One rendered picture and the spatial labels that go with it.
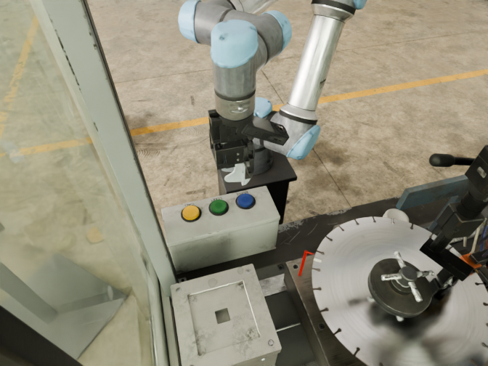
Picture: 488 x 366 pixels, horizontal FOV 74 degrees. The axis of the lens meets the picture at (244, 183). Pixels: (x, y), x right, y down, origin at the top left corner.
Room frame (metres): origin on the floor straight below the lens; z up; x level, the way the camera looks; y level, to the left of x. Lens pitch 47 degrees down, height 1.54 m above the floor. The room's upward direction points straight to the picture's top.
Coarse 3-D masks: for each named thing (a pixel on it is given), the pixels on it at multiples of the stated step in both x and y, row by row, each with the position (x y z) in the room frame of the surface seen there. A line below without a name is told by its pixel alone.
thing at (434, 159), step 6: (432, 156) 0.35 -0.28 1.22; (438, 156) 0.35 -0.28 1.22; (444, 156) 0.35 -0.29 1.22; (450, 156) 0.35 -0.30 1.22; (432, 162) 0.34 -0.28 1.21; (438, 162) 0.34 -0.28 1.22; (444, 162) 0.34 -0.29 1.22; (450, 162) 0.34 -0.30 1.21; (456, 162) 0.35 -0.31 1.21; (462, 162) 0.35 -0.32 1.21; (468, 162) 0.35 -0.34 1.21
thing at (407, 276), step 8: (400, 256) 0.31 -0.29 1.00; (400, 264) 0.30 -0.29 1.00; (400, 272) 0.28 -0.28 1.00; (408, 272) 0.28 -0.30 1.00; (416, 272) 0.28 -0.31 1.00; (424, 272) 0.28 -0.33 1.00; (432, 272) 0.28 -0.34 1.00; (384, 280) 0.27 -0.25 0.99; (400, 280) 0.27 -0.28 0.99; (408, 280) 0.26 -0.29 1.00; (416, 288) 0.25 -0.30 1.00; (416, 296) 0.23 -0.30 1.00
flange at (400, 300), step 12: (384, 264) 0.32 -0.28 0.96; (396, 264) 0.32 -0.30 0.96; (408, 264) 0.32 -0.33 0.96; (372, 276) 0.29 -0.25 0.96; (372, 288) 0.27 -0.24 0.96; (384, 288) 0.27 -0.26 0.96; (396, 288) 0.26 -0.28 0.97; (408, 288) 0.26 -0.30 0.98; (420, 288) 0.27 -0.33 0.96; (384, 300) 0.24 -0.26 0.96; (396, 300) 0.24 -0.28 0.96; (408, 300) 0.24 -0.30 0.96; (396, 312) 0.22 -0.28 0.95; (408, 312) 0.22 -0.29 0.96; (420, 312) 0.23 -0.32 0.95
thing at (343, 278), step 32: (352, 224) 0.42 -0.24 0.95; (384, 224) 0.42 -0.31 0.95; (320, 256) 0.34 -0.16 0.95; (352, 256) 0.34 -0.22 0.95; (384, 256) 0.34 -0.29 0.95; (416, 256) 0.34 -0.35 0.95; (352, 288) 0.27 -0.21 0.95; (448, 288) 0.27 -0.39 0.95; (480, 288) 0.27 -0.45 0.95; (352, 320) 0.21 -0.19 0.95; (384, 320) 0.21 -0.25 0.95; (416, 320) 0.21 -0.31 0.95; (448, 320) 0.21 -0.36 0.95; (480, 320) 0.21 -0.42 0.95; (352, 352) 0.16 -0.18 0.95; (384, 352) 0.16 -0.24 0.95; (416, 352) 0.16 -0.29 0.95; (448, 352) 0.16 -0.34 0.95; (480, 352) 0.16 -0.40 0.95
